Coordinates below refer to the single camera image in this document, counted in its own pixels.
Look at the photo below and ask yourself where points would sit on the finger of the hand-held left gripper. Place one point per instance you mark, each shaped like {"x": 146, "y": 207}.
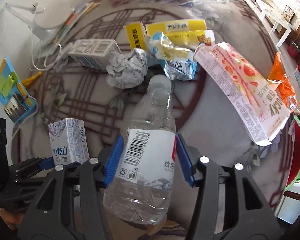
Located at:
{"x": 46, "y": 163}

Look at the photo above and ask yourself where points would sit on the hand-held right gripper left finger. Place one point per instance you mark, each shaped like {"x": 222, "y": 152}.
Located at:
{"x": 113, "y": 160}

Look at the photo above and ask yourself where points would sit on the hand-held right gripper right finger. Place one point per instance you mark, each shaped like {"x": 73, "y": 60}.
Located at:
{"x": 185, "y": 160}

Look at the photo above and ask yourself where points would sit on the white diamond print box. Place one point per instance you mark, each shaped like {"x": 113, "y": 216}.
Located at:
{"x": 67, "y": 140}

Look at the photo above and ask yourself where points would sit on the clear plastic bottle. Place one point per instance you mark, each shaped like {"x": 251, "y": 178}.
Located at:
{"x": 145, "y": 120}

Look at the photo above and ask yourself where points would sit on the orange snack bag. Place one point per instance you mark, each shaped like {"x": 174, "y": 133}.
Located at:
{"x": 281, "y": 87}

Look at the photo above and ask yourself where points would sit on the yellow bear print box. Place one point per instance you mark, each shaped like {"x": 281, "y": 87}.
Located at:
{"x": 180, "y": 26}

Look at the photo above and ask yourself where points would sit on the person's left hand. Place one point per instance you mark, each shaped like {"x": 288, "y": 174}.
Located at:
{"x": 11, "y": 218}

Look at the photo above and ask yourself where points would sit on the yellow plastic clip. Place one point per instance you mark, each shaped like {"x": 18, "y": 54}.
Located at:
{"x": 31, "y": 80}

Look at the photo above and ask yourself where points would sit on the blue silver crumpled wrapper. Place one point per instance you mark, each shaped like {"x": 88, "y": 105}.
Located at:
{"x": 180, "y": 70}

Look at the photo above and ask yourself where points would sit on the pink strawberry snack box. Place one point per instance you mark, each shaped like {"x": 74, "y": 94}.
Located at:
{"x": 240, "y": 87}

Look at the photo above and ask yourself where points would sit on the blue yellow green stand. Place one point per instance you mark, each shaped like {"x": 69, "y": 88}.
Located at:
{"x": 5, "y": 80}

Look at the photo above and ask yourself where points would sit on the crumpled white paper wrapper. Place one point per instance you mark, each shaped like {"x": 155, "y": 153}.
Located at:
{"x": 127, "y": 67}

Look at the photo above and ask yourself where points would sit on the white blue milk carton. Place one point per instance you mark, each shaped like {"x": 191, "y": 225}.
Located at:
{"x": 90, "y": 52}

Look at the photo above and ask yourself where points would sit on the small yellow box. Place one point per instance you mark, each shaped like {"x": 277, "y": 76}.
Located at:
{"x": 136, "y": 36}

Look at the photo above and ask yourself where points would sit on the white desk lamp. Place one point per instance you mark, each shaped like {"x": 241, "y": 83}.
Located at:
{"x": 43, "y": 31}

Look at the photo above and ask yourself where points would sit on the stack of booklets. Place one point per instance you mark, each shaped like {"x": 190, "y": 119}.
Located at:
{"x": 70, "y": 20}

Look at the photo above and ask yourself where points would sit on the small red waste can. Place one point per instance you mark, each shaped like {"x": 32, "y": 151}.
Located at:
{"x": 294, "y": 51}

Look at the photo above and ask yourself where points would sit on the small white table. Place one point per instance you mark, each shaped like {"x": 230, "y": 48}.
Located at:
{"x": 277, "y": 15}

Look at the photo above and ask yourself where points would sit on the framed geometric picture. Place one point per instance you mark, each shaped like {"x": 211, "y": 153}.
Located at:
{"x": 288, "y": 12}

